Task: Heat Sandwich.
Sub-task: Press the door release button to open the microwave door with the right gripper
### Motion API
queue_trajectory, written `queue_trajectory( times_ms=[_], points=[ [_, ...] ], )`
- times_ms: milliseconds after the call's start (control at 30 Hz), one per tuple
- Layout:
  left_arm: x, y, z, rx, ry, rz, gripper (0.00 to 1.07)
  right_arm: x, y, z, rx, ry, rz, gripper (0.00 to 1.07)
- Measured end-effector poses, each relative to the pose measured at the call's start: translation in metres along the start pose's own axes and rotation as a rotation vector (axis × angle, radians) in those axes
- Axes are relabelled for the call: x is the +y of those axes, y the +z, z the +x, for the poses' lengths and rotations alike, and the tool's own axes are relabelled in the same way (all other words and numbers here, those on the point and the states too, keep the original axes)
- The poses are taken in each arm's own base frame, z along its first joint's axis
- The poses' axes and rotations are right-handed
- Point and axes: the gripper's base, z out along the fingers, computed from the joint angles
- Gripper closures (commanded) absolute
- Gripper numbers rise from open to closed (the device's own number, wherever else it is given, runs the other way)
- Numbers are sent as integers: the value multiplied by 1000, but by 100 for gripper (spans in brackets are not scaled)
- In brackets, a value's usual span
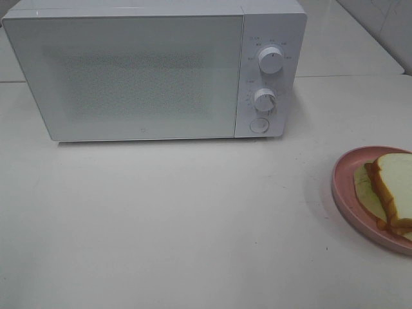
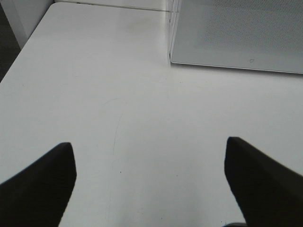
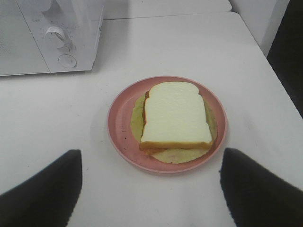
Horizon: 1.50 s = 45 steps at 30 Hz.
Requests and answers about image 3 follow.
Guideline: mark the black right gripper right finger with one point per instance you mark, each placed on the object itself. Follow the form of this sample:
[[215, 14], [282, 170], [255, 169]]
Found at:
[[255, 196]]

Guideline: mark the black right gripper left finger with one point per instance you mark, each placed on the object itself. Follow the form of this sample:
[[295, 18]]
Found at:
[[48, 198]]

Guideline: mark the white bread sandwich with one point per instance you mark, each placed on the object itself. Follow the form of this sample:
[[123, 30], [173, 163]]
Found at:
[[173, 112]]

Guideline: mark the pink round plate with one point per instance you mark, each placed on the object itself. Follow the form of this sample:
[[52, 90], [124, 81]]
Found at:
[[119, 128]]

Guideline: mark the white lower microwave knob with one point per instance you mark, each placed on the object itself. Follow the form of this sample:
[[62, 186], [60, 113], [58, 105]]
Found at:
[[55, 37]]

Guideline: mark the white microwave knob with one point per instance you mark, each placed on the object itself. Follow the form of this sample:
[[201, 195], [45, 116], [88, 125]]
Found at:
[[55, 37], [45, 5]]

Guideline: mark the white microwave oven body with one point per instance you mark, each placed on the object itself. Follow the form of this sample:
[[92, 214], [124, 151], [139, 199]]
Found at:
[[81, 21]]

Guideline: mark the white upper microwave knob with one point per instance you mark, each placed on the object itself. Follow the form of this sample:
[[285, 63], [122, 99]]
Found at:
[[45, 5]]

